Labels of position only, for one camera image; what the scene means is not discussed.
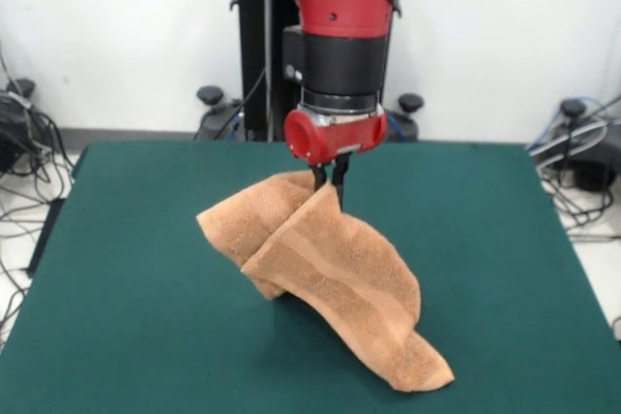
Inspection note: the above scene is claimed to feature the dark green table cloth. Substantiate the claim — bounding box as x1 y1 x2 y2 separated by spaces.
0 141 621 414

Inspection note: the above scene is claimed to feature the grey stand leg with knob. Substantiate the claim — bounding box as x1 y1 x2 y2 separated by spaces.
531 97 621 192
0 78 38 171

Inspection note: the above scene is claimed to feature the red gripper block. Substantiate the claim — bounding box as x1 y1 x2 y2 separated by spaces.
283 107 389 214

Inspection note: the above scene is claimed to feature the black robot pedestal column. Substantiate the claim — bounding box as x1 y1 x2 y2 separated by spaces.
227 0 405 143

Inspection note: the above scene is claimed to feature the tan terry towel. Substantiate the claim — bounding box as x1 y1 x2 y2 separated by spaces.
196 170 456 392

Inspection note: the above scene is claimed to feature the tangle of black cables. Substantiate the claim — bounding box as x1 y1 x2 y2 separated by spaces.
0 52 79 337
528 93 621 243

